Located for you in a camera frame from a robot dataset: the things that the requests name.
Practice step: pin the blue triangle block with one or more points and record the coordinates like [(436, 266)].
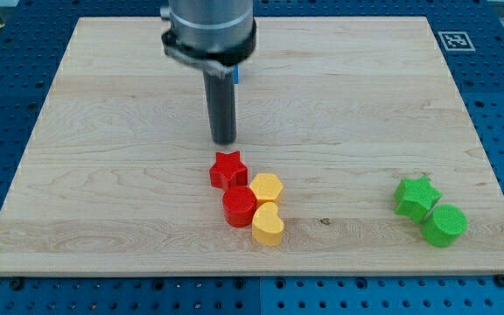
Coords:
[(236, 74)]

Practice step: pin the white fiducial marker tag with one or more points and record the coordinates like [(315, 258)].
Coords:
[(456, 41)]

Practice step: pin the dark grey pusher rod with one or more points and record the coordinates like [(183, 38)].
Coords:
[(220, 100)]

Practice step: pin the red cylinder block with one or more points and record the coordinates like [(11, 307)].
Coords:
[(239, 204)]

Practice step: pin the red star block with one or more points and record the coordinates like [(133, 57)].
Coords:
[(228, 171)]

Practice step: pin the yellow hexagon block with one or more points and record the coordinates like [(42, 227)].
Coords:
[(267, 187)]

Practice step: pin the yellow heart block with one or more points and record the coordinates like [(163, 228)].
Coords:
[(267, 226)]

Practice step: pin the green star block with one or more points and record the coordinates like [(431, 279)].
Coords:
[(415, 198)]

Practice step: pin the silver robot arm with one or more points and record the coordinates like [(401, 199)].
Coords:
[(213, 36)]

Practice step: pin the green cylinder block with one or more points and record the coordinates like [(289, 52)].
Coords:
[(444, 226)]

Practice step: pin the wooden board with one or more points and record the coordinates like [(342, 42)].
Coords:
[(114, 181)]

